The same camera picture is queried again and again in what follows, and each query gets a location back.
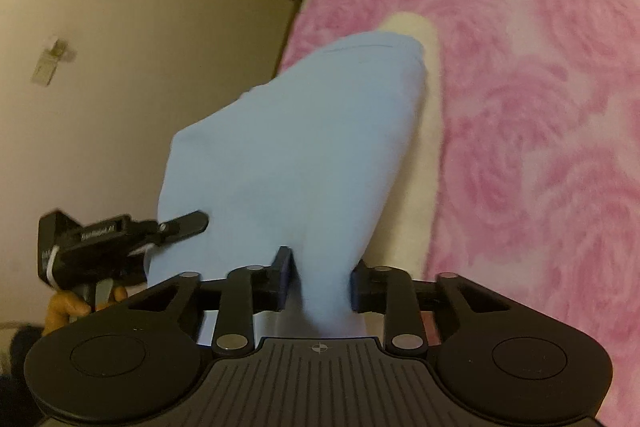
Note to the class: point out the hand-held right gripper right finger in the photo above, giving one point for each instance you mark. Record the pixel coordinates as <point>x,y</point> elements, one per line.
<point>361,289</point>

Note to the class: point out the beige wall socket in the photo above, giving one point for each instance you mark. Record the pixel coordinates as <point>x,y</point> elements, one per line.
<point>52,59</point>

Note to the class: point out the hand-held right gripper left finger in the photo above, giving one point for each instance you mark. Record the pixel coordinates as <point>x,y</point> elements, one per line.
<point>282,279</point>

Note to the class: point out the black garment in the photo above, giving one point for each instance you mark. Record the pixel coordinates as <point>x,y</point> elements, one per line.
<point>20,352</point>

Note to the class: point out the person's left hand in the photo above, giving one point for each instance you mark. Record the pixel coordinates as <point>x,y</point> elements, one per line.
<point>62,309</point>

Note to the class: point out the cream cloth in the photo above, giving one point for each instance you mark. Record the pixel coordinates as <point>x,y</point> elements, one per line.
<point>430,207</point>

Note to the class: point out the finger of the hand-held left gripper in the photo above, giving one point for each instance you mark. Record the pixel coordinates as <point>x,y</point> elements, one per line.
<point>187,224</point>

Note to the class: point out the light blue sweatshirt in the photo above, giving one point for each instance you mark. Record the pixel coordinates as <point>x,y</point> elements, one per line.
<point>300,147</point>

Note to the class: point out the pink floral blanket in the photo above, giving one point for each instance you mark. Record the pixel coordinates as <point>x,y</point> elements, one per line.
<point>525,107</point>

